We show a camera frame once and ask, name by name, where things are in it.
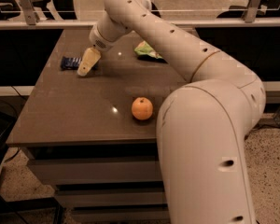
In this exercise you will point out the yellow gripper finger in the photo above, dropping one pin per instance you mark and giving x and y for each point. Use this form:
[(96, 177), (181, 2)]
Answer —
[(90, 57)]

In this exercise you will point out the blue rxbar blueberry bar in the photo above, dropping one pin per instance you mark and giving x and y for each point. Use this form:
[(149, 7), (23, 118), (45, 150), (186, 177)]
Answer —
[(71, 63)]

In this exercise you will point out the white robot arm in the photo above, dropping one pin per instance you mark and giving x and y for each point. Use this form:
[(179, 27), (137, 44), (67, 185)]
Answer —
[(201, 126)]

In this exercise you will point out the green snack chip bag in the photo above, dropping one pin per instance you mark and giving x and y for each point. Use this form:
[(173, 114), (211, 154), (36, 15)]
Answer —
[(144, 49)]

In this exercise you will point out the orange fruit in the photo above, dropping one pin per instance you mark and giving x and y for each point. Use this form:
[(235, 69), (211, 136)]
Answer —
[(142, 108)]

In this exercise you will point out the grey drawer cabinet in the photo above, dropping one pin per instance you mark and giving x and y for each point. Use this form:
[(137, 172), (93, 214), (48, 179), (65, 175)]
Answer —
[(82, 139)]

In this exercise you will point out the black office chair left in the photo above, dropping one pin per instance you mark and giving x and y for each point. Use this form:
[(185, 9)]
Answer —
[(13, 8)]

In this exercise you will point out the black office chair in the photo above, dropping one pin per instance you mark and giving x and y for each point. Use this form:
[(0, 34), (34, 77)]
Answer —
[(13, 8), (254, 9)]

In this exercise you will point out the black office chair right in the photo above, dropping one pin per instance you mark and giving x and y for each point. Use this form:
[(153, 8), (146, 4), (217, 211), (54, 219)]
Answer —
[(254, 9)]

